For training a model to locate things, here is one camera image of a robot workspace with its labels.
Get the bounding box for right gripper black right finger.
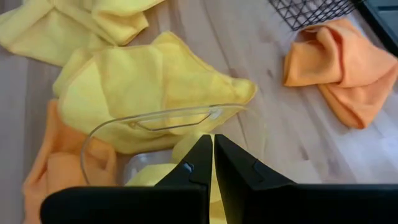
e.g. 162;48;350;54
214;133;398;224

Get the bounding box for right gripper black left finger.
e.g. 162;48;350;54
39;134;214;224

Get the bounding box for black wire basket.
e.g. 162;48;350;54
267;0;358;31

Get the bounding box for orange microfiber towel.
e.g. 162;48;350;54
22;99;118;224
282;17;398;130

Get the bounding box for yellow microfiber towel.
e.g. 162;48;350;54
124;133;228;224
52;30;258;156

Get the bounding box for clear plastic bin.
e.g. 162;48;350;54
80;103;249;187

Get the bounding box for yellow cloths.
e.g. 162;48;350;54
0;0;165;68

